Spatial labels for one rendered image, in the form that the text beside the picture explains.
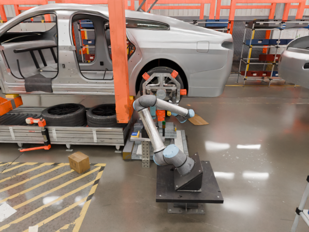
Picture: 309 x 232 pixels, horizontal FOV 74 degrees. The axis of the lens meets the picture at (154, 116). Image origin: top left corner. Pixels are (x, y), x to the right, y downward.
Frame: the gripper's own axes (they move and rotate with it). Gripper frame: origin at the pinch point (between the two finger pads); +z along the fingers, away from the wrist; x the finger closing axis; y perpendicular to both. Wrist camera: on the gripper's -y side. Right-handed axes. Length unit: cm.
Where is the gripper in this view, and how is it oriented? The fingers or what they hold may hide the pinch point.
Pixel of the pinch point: (173, 100)
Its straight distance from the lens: 273.6
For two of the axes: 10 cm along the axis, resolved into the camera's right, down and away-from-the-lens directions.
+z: 0.6, -3.8, 9.2
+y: 0.0, 9.2, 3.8
